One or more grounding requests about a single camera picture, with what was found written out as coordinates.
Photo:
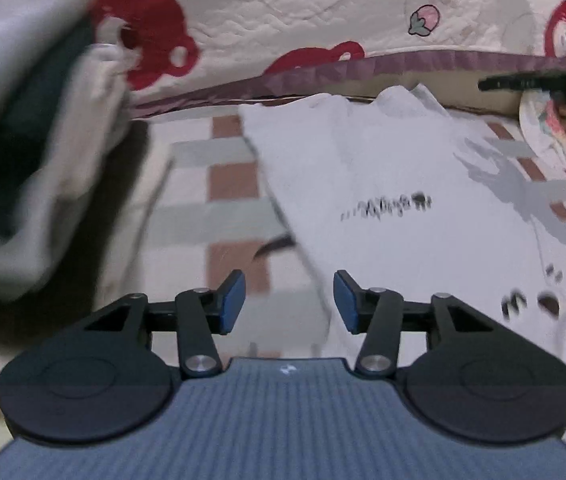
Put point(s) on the stack of folded clothes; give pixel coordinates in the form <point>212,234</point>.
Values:
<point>28,135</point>

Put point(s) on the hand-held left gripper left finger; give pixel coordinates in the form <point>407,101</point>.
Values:
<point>233,302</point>

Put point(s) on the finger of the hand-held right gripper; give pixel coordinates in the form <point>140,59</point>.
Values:
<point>523,82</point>

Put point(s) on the white t-shirt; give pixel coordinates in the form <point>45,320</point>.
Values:
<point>388,160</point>

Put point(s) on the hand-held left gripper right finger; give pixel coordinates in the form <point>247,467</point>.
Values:
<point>345,302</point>

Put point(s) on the bear print quilt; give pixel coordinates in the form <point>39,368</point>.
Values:
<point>313,10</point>

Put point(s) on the floral quilt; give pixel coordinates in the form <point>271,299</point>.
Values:
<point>543,120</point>

